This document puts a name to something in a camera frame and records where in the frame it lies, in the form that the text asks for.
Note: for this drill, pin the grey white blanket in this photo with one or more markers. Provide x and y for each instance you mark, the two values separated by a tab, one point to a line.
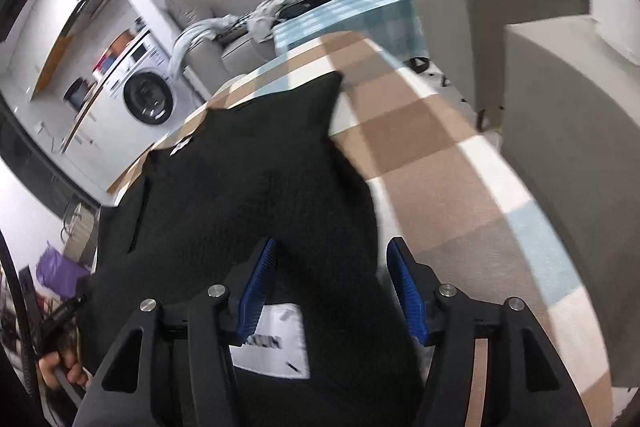
210	31

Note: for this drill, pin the grey cabinet box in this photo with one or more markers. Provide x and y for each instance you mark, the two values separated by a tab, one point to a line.
571	132

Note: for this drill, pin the white washing machine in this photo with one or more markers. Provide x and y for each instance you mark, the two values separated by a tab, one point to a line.
140	101

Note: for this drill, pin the purple bag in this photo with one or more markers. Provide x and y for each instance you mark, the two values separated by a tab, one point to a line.
58	273

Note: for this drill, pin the checkered tablecloth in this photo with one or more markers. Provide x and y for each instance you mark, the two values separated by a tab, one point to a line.
442	187

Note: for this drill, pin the black knitted garment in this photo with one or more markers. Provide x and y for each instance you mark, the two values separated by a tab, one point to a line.
265	168

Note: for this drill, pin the grey sofa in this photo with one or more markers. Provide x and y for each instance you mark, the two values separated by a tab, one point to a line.
220	51

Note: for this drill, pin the person's left hand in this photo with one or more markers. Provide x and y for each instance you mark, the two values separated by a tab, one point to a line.
67	361

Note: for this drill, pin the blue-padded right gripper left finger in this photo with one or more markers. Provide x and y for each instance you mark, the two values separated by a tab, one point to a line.
171	365

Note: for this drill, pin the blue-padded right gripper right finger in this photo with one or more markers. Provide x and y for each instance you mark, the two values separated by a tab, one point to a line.
492	363

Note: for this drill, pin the teal plaid cloth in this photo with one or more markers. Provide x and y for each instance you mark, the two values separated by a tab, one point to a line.
392	24

